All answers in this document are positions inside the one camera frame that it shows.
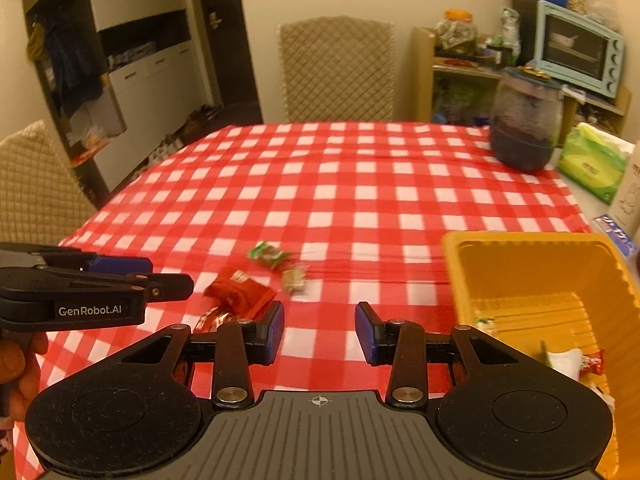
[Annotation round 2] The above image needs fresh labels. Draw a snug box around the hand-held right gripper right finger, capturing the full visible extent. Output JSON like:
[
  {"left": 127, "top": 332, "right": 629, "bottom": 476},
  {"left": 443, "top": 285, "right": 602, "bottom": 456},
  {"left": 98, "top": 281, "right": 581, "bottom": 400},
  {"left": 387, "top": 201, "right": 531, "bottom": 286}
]
[{"left": 354, "top": 301, "right": 522, "bottom": 409}]

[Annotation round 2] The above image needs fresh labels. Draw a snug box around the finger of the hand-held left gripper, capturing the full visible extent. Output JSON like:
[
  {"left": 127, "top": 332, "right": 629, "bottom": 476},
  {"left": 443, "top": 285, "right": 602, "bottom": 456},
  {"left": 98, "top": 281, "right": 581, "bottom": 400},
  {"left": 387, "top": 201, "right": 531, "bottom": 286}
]
[
  {"left": 127, "top": 273, "right": 195, "bottom": 305},
  {"left": 92, "top": 254, "right": 153, "bottom": 277}
]

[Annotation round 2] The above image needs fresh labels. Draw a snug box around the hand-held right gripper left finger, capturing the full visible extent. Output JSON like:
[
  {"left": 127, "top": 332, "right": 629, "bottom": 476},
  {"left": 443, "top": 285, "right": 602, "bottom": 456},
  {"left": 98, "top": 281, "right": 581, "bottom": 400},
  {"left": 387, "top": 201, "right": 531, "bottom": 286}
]
[{"left": 120, "top": 301, "right": 287, "bottom": 409}]

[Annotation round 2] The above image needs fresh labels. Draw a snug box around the small red candy packet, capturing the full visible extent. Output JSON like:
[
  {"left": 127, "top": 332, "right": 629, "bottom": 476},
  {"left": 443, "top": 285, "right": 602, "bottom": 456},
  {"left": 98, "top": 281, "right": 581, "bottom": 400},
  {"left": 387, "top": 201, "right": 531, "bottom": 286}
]
[{"left": 192, "top": 307, "right": 236, "bottom": 333}]

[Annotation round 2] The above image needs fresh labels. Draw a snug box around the clear snack packet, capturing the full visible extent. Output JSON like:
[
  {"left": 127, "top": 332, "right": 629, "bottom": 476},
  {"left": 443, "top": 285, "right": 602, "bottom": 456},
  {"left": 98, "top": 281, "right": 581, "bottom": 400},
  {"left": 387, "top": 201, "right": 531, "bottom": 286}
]
[{"left": 281, "top": 261, "right": 309, "bottom": 297}]

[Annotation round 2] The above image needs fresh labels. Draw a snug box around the small green snack packet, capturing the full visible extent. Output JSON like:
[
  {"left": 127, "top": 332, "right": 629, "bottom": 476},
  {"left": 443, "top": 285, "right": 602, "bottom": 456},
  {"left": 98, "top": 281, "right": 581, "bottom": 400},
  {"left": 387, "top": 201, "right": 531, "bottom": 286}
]
[{"left": 246, "top": 241, "right": 292, "bottom": 270}]

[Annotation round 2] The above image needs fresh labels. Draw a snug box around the yellow plastic tray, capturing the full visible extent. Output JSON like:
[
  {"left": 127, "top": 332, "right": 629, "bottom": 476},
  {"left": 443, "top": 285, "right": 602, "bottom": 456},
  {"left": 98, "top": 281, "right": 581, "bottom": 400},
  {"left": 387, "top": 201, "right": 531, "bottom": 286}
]
[{"left": 441, "top": 230, "right": 640, "bottom": 480}]

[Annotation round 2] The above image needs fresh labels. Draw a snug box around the long green snack strip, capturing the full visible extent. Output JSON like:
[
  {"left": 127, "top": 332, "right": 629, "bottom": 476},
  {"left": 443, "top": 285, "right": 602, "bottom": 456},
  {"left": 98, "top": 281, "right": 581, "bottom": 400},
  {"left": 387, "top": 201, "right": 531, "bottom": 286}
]
[{"left": 472, "top": 316, "right": 587, "bottom": 382}]

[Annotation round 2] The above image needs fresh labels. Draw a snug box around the red gold-print snack packet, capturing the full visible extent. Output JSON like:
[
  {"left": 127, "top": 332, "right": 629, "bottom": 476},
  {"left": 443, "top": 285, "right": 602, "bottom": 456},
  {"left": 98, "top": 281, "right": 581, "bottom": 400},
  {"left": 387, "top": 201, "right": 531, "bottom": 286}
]
[{"left": 580, "top": 352, "right": 606, "bottom": 376}]

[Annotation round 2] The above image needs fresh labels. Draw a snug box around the person's left hand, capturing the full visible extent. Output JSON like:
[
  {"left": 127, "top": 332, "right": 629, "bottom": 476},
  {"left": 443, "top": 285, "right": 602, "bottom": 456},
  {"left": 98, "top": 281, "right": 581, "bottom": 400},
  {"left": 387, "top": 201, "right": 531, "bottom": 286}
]
[{"left": 0, "top": 331, "right": 49, "bottom": 421}]

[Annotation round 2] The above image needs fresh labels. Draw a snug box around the quilted beige chair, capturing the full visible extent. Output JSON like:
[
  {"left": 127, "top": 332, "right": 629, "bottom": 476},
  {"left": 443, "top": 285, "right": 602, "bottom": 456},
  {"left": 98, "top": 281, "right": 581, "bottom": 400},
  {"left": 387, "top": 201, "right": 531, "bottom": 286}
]
[
  {"left": 277, "top": 16, "right": 396, "bottom": 123},
  {"left": 0, "top": 120, "right": 98, "bottom": 248}
]

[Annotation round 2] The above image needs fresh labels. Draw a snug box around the red checked tablecloth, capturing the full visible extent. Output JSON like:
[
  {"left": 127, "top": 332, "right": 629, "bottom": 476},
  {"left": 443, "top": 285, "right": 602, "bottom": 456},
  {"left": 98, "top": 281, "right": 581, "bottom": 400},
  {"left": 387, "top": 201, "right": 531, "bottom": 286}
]
[{"left": 10, "top": 121, "right": 593, "bottom": 480}]

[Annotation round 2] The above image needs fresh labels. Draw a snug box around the row of shoes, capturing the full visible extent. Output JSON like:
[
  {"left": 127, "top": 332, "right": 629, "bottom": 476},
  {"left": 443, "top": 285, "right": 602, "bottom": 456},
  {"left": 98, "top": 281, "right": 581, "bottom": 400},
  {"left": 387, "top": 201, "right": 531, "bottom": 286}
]
[{"left": 145, "top": 104, "right": 226, "bottom": 163}]

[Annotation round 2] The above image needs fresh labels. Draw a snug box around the white cabinet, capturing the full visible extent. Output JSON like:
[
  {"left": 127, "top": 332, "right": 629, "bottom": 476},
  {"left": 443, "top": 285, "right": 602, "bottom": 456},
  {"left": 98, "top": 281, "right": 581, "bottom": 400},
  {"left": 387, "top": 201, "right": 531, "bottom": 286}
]
[{"left": 95, "top": 7, "right": 223, "bottom": 196}]

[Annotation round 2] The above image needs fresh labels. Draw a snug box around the hanging dark clothing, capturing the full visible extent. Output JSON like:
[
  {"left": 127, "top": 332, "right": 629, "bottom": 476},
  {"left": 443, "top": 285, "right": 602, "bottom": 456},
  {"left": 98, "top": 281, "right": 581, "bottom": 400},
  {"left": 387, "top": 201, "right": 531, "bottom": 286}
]
[{"left": 27, "top": 17, "right": 108, "bottom": 121}]

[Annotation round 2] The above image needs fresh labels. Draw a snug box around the dark wooden door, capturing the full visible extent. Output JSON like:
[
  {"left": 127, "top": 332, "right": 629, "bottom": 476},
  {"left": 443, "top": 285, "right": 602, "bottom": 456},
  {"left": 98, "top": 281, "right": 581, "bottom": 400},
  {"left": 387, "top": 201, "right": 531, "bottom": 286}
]
[{"left": 192, "top": 0, "right": 263, "bottom": 126}]

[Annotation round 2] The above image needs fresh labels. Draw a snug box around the dark glass jar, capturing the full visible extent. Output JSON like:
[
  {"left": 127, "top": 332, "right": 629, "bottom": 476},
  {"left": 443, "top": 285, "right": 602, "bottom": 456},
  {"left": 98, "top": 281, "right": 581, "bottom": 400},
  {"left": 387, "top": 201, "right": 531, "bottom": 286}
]
[{"left": 487, "top": 66, "right": 565, "bottom": 173}]

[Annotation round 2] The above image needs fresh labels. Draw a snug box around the wooden shelf unit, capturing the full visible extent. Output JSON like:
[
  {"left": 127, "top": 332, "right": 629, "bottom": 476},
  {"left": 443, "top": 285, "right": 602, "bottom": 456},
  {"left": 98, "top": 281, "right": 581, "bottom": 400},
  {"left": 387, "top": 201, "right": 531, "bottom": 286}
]
[{"left": 410, "top": 27, "right": 632, "bottom": 128}]

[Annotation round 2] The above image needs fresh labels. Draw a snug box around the blue white flat packet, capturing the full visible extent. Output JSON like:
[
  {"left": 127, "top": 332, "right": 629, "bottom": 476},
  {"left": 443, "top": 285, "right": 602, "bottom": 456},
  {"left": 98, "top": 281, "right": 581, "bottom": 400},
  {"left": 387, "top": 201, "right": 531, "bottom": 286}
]
[{"left": 592, "top": 214, "right": 638, "bottom": 258}]

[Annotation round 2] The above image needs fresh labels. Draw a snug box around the green tissue pack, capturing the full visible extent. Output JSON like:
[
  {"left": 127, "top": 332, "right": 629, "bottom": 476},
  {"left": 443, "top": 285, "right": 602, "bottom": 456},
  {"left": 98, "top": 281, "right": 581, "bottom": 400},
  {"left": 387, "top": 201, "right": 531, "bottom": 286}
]
[{"left": 556, "top": 122, "right": 636, "bottom": 206}]

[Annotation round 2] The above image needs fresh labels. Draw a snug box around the white thermos bottle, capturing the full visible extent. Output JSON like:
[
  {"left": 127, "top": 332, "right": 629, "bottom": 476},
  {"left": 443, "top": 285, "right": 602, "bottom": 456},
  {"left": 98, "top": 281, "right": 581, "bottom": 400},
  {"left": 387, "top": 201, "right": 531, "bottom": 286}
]
[{"left": 607, "top": 142, "right": 640, "bottom": 241}]

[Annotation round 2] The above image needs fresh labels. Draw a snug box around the orange-lid plastic jar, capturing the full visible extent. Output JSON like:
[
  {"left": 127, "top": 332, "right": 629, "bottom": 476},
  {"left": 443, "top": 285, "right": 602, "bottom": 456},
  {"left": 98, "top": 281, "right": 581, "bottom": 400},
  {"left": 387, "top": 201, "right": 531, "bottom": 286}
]
[{"left": 434, "top": 9, "right": 478, "bottom": 56}]

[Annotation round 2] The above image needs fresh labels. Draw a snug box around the green white bag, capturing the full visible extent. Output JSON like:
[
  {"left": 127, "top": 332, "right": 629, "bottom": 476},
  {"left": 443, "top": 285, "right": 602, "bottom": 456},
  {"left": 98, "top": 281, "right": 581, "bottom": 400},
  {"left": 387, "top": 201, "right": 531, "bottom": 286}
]
[{"left": 497, "top": 6, "right": 521, "bottom": 58}]

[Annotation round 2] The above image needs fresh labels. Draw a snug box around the black box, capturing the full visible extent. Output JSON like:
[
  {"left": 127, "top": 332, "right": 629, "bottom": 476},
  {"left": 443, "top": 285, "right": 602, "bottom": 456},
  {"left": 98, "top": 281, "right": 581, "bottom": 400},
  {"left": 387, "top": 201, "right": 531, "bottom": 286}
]
[{"left": 511, "top": 0, "right": 538, "bottom": 41}]

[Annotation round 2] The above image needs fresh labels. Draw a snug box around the blue toaster oven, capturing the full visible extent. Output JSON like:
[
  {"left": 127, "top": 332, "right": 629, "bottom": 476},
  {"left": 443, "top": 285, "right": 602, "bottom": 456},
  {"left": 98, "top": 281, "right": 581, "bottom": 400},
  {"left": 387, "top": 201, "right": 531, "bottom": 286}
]
[{"left": 532, "top": 0, "right": 627, "bottom": 101}]

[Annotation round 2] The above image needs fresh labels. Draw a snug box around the clear plastic bag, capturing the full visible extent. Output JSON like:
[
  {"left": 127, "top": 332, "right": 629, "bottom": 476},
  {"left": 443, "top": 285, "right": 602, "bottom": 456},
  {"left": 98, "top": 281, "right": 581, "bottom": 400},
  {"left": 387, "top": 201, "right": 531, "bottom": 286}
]
[{"left": 587, "top": 0, "right": 626, "bottom": 33}]

